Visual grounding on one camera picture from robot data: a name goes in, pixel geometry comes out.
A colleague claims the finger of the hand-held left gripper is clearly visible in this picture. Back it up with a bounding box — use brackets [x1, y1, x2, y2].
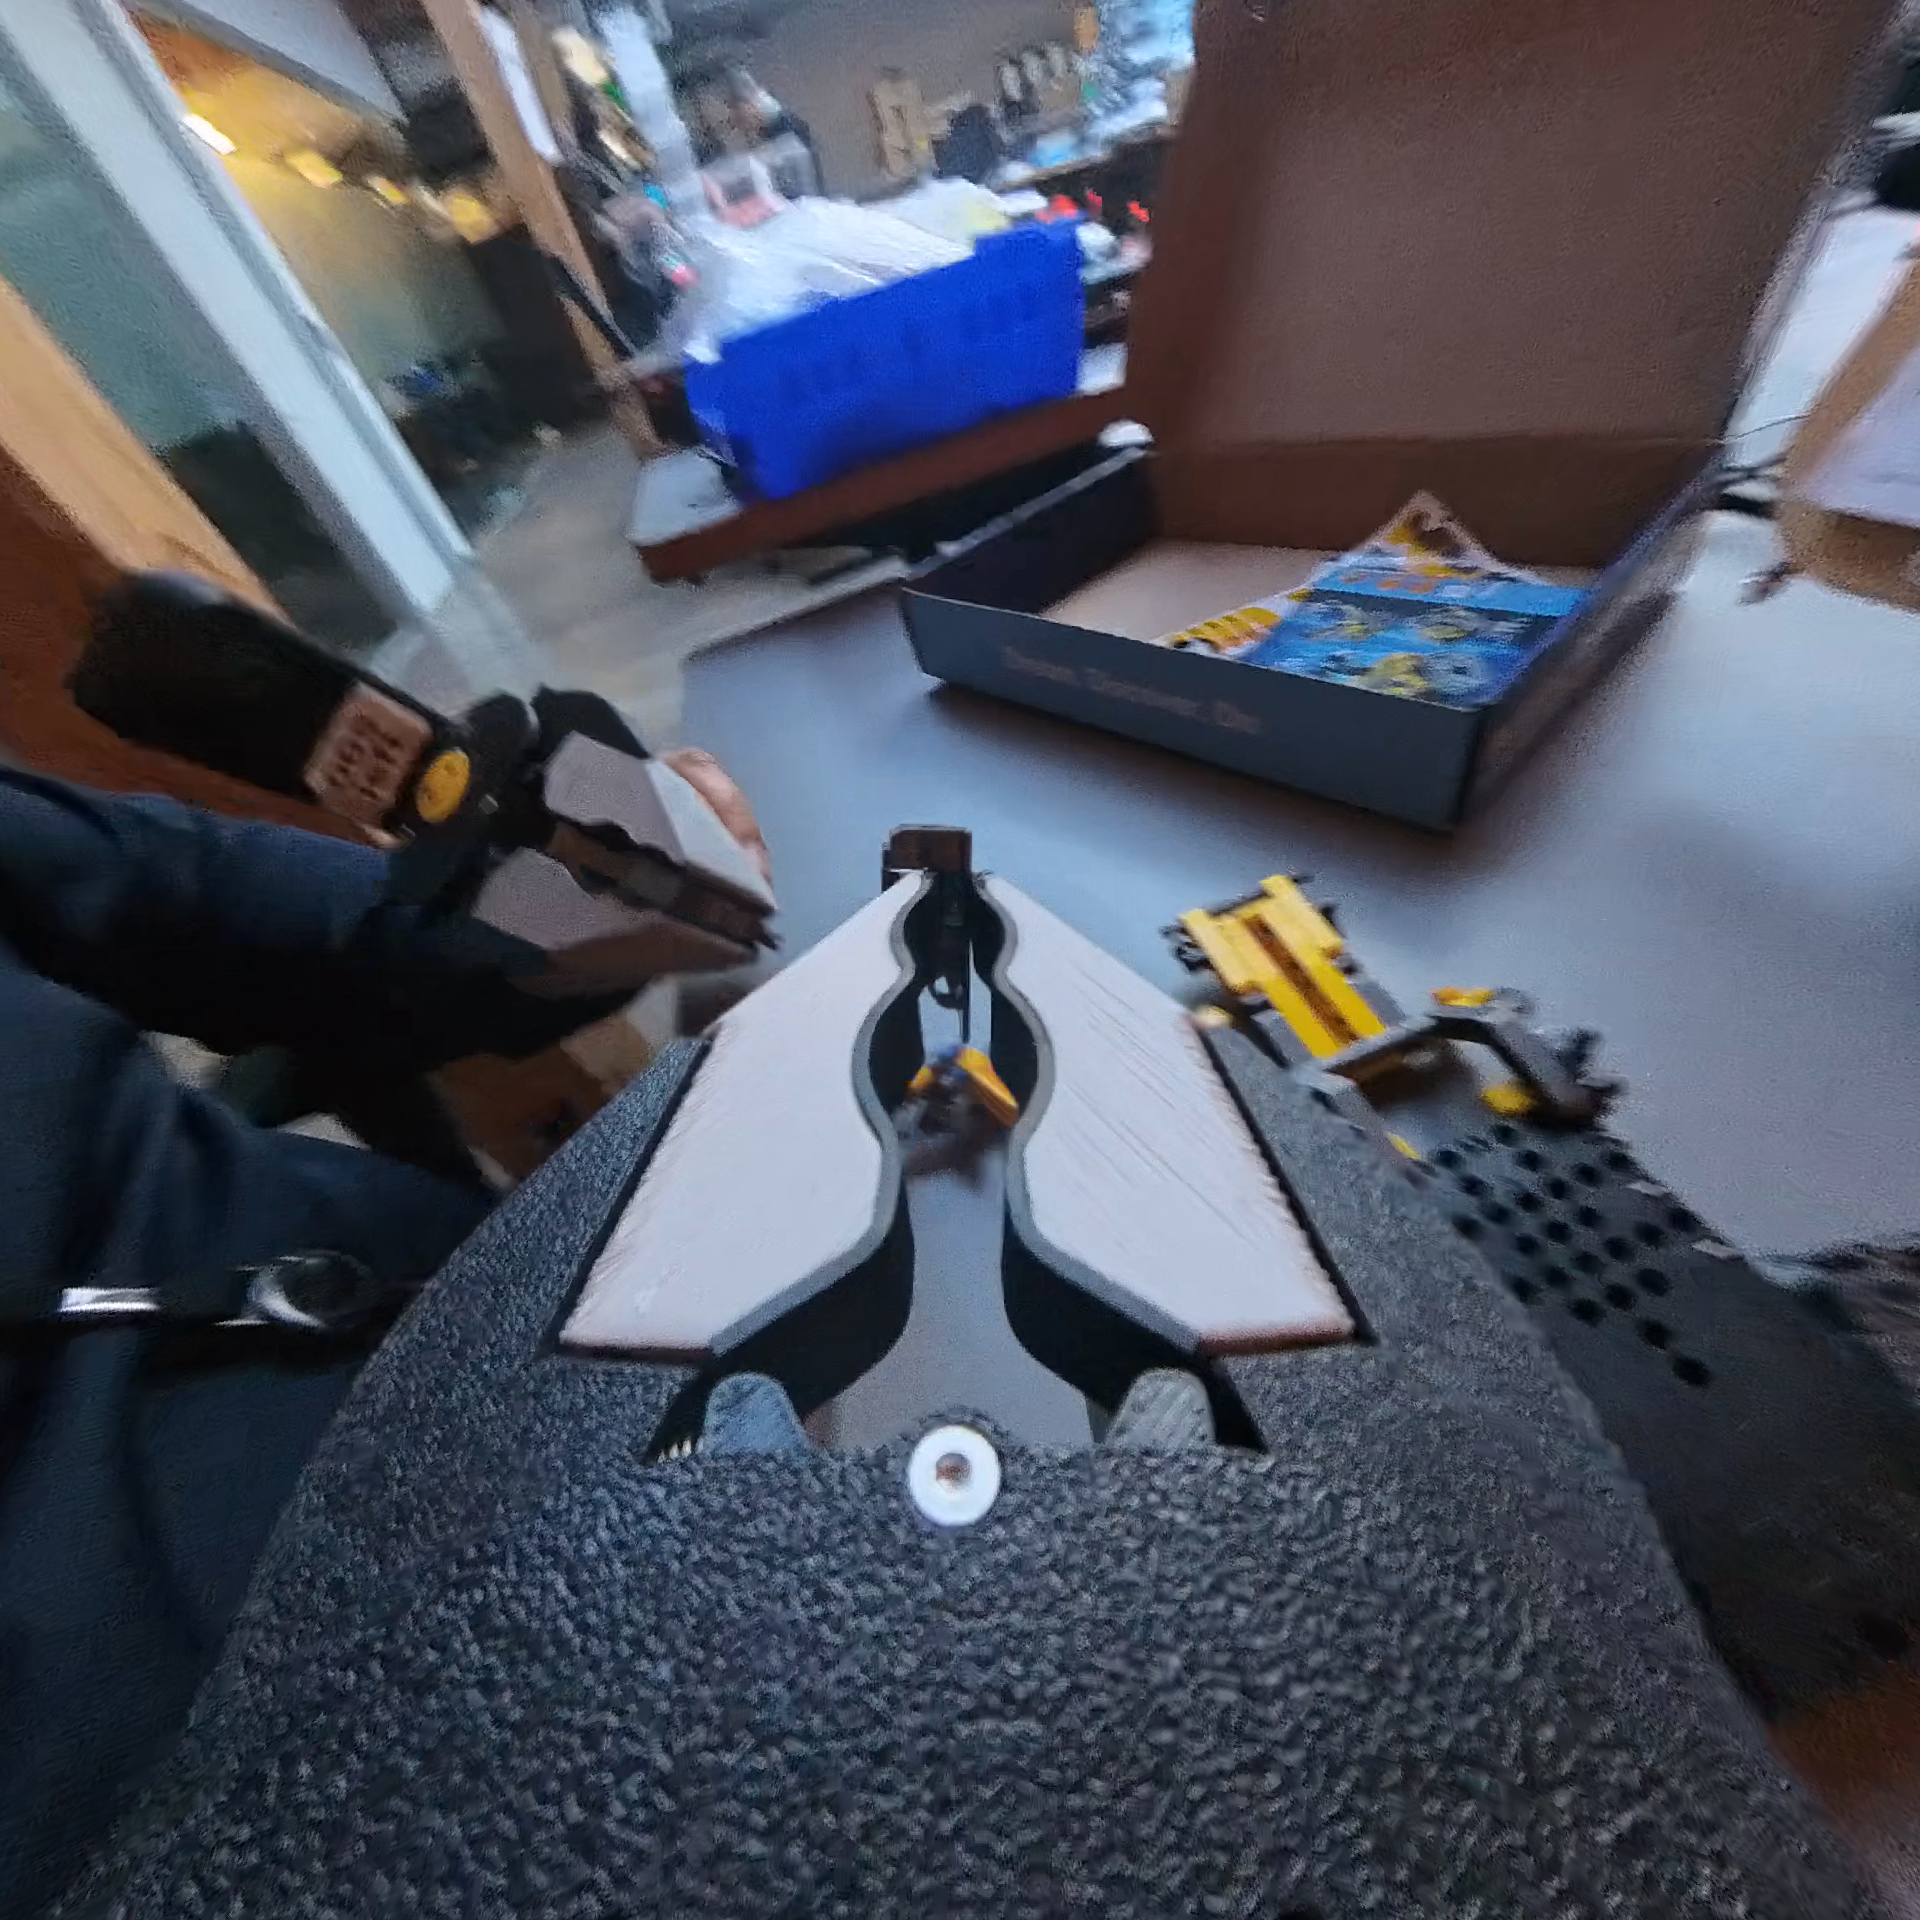
[477, 855, 771, 998]
[538, 731, 782, 951]

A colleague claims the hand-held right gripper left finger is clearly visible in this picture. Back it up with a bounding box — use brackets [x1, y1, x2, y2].
[558, 871, 920, 1411]

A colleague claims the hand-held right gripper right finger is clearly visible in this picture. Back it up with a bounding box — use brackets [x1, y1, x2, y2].
[983, 873, 1359, 1419]

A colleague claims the small grey yellow toy assembly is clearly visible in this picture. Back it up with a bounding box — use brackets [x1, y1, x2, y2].
[879, 822, 1028, 1149]

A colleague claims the person's left forearm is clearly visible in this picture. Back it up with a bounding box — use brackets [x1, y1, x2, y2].
[0, 767, 600, 1081]

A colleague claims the grey desk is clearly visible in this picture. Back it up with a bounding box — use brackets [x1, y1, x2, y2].
[661, 503, 1920, 1801]

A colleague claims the person's left hand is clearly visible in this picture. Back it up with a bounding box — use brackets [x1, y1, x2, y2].
[655, 745, 778, 887]

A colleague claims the wooden pillar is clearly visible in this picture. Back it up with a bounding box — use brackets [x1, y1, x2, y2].
[0, 277, 376, 848]

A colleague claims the wooden background table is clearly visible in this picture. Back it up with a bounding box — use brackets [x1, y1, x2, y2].
[627, 381, 1149, 589]

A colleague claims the black yellow toy vehicle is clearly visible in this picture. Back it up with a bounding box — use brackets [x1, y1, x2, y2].
[1168, 873, 1920, 1718]

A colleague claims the blue cardboard box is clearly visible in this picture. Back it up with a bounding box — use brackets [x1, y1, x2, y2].
[896, 0, 1892, 835]

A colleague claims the blue plastic bin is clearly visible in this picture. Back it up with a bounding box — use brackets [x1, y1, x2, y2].
[680, 222, 1091, 504]

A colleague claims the blue yellow toy booklet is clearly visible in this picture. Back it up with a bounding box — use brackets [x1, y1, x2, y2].
[1158, 490, 1596, 710]

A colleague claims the person's dark navy clothing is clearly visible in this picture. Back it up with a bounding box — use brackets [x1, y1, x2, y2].
[0, 960, 506, 1920]

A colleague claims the black strap with metal clip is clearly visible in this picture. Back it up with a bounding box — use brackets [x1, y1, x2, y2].
[0, 1248, 383, 1338]

